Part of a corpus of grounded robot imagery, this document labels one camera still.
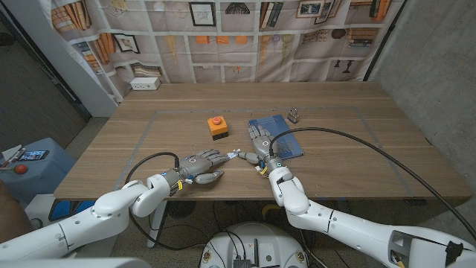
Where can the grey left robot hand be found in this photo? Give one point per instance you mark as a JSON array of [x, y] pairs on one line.
[[197, 164]]

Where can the blue notebook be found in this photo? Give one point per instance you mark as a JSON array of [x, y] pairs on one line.
[[294, 149]]

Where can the white table leg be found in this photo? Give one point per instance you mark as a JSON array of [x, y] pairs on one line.
[[154, 231]]

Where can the yellow curved object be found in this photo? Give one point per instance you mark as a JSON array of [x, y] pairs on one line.
[[269, 209]]

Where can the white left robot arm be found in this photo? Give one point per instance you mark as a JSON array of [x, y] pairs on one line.
[[111, 208]]

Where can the small metal padlock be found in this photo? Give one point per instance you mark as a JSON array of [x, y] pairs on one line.
[[293, 116]]

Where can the smartphone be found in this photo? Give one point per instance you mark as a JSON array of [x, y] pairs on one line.
[[33, 155]]

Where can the white power strip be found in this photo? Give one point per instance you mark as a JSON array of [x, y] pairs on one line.
[[145, 83]]

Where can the white platform with blue pads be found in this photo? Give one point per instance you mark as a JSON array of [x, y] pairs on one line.
[[61, 210]]

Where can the white robot torso edge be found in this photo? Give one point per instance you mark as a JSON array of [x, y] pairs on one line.
[[74, 263]]

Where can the white paper sheet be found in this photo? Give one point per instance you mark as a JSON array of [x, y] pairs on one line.
[[10, 152]]

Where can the black backdrop stand pole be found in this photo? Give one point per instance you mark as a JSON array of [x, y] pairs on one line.
[[371, 67]]

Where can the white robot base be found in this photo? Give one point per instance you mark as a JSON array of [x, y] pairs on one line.
[[256, 242]]

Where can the printed bookshelf backdrop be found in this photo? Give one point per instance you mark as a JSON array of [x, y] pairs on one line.
[[223, 56]]

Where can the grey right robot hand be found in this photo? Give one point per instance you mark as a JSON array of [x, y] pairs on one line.
[[264, 145]]

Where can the red ball knob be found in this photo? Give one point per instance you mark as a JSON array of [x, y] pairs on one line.
[[21, 169]]

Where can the white puzzle piece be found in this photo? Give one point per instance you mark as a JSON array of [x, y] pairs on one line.
[[230, 156], [236, 152]]

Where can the orange emergency button box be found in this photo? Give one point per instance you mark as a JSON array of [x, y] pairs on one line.
[[217, 128]]

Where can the black round fan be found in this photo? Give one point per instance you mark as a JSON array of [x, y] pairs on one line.
[[181, 209]]

